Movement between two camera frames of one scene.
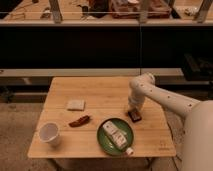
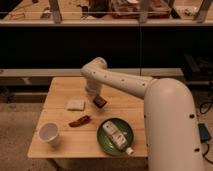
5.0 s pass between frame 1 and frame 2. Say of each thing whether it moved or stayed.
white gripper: moved
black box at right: stayed
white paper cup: stayed
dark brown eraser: moved
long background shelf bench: stayed
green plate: stayed
